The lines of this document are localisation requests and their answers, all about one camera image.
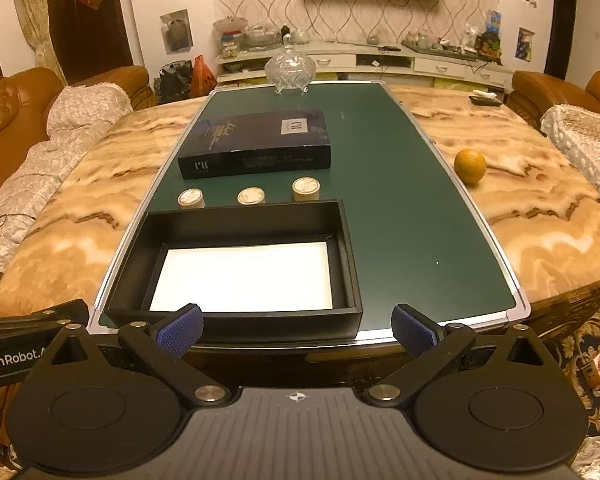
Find covered dish on cabinet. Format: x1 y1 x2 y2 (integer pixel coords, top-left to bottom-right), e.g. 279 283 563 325
212 17 249 59

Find fruit ornament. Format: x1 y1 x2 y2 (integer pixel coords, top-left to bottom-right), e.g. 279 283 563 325
477 29 504 65

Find brown leather armchair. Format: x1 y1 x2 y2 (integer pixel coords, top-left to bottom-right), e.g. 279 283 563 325
510 67 600 142

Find white lace armchair cover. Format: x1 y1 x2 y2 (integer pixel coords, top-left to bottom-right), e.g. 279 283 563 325
539 104 600 212

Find lidded glass candy bowl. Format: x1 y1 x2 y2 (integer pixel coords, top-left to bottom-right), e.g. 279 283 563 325
264 42 317 96

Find white lace sofa cover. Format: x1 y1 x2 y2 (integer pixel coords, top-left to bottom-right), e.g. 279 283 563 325
0 85 134 272

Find wall niche photo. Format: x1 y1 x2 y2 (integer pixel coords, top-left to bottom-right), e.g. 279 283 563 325
160 9 194 54

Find white television cabinet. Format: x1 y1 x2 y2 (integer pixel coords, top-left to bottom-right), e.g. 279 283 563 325
215 39 514 92

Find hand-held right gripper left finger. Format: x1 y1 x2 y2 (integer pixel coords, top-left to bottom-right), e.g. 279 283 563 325
46 303 233 409

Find orange fruit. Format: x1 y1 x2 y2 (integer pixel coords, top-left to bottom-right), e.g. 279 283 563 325
454 148 487 184

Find beige patterned curtain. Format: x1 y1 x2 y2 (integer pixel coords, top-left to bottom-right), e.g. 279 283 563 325
7 0 64 79

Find orange plastic bag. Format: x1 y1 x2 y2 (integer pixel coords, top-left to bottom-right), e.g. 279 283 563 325
190 56 215 99

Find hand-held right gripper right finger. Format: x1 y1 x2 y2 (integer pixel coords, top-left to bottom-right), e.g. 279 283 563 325
363 303 554 409

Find small round tin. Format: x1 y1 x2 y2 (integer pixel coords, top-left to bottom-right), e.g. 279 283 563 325
237 186 267 207
292 176 322 203
177 188 206 210

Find green board with metal frame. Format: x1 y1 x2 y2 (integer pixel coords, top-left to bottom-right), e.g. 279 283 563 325
87 80 531 347

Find marble desktop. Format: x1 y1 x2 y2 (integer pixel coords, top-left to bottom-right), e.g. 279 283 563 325
0 82 600 361

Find brown leather sofa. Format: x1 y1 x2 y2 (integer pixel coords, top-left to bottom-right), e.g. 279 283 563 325
0 64 157 211

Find black gift box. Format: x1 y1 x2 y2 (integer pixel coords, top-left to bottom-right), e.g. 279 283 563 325
102 199 364 349

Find dark wooden door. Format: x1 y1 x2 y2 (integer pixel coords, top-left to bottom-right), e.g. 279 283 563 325
47 0 132 84

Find black mesh basket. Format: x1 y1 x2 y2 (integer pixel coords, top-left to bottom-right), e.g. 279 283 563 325
155 60 195 106

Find dark blue book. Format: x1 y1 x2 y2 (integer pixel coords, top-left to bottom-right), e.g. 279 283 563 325
177 108 333 180

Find blue wall poster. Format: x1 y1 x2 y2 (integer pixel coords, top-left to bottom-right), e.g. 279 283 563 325
516 27 536 62

